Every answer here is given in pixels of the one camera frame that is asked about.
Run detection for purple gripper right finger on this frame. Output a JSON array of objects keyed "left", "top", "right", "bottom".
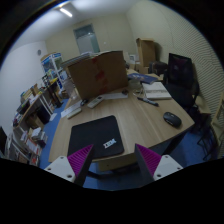
[{"left": 135, "top": 144, "right": 182, "bottom": 184}]

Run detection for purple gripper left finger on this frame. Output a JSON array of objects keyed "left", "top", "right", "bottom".
[{"left": 45, "top": 145, "right": 94, "bottom": 186}]

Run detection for black IBM mouse pad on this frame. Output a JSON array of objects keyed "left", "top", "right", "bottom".
[{"left": 68, "top": 115, "right": 124, "bottom": 159}]

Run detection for black computer mouse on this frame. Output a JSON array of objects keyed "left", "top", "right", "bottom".
[{"left": 163, "top": 112, "right": 182, "bottom": 128}]

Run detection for white keyboard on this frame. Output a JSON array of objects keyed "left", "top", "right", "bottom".
[{"left": 61, "top": 100, "right": 81, "bottom": 118}]

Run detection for black marker pen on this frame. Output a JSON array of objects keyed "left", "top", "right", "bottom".
[{"left": 137, "top": 97, "right": 159, "bottom": 107}]

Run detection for side desk with clutter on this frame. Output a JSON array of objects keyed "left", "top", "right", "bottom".
[{"left": 13, "top": 82, "right": 62, "bottom": 131}]

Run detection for white remote control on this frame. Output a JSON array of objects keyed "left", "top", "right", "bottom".
[{"left": 87, "top": 96, "right": 104, "bottom": 109}]

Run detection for white closed book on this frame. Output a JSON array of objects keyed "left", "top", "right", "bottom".
[{"left": 142, "top": 82, "right": 171, "bottom": 100}]

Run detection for white paper sheet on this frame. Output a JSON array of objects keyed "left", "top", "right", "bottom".
[{"left": 102, "top": 93, "right": 128, "bottom": 100}]

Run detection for blue book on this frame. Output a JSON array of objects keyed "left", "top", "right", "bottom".
[{"left": 128, "top": 73, "right": 157, "bottom": 84}]

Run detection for large brown cardboard box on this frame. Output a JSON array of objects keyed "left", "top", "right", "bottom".
[{"left": 67, "top": 51, "right": 128, "bottom": 99}]

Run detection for black office chair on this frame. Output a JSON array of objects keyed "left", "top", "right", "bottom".
[{"left": 163, "top": 53, "right": 200, "bottom": 112}]

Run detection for blue white display shelf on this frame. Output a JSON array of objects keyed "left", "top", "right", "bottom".
[{"left": 41, "top": 52, "right": 67, "bottom": 89}]

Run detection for tall open cardboard box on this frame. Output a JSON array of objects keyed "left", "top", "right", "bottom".
[{"left": 136, "top": 38, "right": 156, "bottom": 74}]

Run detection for ceiling light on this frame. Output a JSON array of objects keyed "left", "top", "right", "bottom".
[{"left": 60, "top": 8, "right": 73, "bottom": 18}]

